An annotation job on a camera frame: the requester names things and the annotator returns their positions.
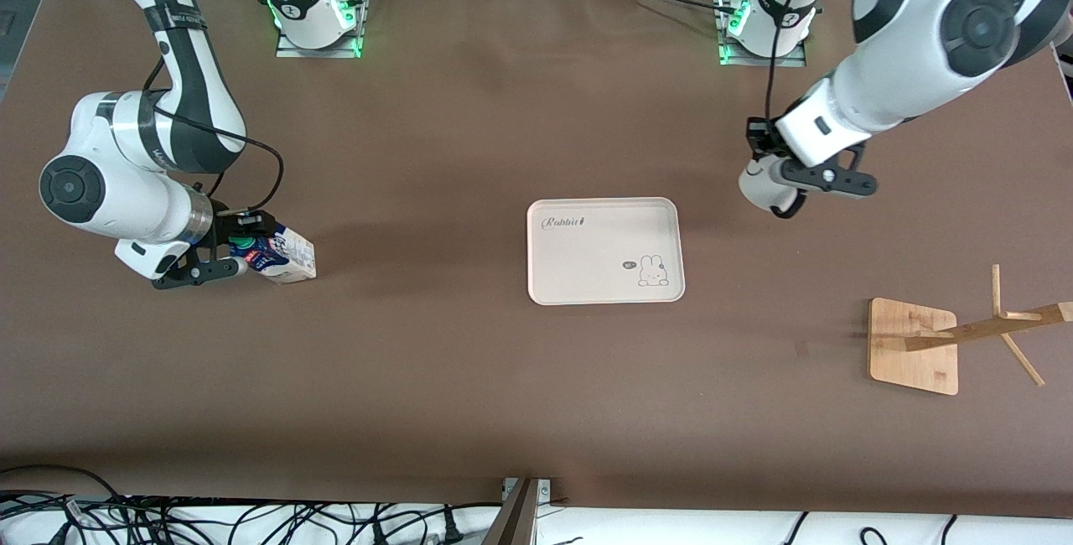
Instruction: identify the white smiley face cup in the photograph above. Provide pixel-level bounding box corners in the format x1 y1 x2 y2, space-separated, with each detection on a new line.
739 154 807 221

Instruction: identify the blue white milk carton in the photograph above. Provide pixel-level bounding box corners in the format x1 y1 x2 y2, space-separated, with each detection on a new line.
231 222 318 285

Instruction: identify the beige rabbit print tray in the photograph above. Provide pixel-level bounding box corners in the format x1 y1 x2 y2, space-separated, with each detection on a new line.
526 197 687 307

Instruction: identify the brown table cover mat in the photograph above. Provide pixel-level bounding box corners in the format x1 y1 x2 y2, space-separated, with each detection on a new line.
0 0 1073 521

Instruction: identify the wooden mug stand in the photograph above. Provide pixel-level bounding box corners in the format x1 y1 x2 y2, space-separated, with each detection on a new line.
868 264 1073 397

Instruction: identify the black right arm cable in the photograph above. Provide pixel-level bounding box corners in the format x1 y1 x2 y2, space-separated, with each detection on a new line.
144 54 284 215

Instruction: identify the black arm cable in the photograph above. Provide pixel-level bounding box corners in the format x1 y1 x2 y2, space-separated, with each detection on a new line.
765 0 831 122
144 54 284 215

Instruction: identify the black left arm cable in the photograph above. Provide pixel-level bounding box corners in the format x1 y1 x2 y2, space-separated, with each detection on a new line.
765 0 831 122

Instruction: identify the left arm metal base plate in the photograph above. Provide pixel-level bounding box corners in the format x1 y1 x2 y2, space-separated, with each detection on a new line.
717 0 808 69

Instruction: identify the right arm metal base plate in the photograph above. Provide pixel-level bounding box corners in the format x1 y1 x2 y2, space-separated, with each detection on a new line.
275 0 364 59

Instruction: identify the black looping floor cable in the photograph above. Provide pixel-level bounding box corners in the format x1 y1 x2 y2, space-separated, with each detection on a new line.
0 464 131 529

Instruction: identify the grey metal camera post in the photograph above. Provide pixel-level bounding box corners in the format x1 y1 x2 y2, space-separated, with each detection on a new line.
482 476 554 545

